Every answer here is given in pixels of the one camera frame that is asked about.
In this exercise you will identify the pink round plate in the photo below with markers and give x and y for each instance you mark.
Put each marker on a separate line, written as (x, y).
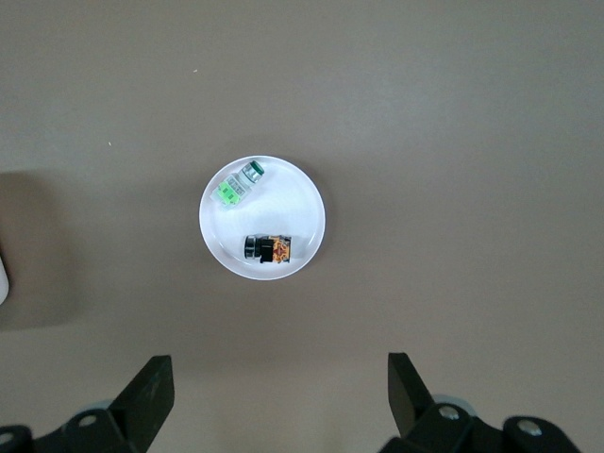
(283, 212)

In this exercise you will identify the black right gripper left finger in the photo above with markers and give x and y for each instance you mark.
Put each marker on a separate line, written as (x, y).
(137, 410)

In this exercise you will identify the white lidded pink storage box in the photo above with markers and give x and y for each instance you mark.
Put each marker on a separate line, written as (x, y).
(3, 283)

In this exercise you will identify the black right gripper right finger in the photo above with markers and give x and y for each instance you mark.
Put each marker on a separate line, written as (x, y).
(415, 420)

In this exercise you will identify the brown table mat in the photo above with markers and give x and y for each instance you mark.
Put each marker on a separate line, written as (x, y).
(424, 141)

